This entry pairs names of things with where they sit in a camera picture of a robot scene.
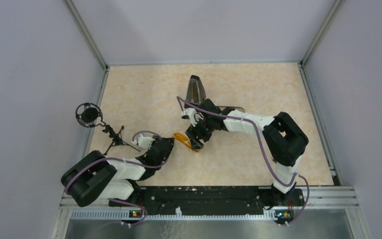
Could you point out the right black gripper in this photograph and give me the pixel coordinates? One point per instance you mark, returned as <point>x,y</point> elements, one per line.
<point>193,132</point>

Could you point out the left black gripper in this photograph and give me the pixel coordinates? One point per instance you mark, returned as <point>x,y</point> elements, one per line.
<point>171,141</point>

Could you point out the orange sunglasses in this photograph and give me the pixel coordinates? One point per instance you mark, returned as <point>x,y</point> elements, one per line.
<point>185,141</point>

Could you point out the black glasses case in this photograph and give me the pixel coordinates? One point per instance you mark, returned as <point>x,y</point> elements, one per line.
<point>233,108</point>

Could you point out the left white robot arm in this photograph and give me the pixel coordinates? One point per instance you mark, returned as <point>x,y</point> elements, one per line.
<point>97,176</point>

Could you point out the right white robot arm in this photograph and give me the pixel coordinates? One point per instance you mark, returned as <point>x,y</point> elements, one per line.
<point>282,142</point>

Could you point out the black metronome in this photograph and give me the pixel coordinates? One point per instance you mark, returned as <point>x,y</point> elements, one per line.
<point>195,92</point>

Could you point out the black microphone on tripod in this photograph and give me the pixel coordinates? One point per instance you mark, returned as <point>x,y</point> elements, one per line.
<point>90,115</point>

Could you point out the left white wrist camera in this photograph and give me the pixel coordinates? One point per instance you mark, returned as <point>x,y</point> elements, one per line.
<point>143,141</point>

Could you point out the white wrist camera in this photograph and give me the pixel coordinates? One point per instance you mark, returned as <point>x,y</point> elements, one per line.
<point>143,141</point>
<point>191,114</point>

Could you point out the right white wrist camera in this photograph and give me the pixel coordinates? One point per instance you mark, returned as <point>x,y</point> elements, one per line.
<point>191,114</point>

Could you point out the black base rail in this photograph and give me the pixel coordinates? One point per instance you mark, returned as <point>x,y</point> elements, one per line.
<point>214,200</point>

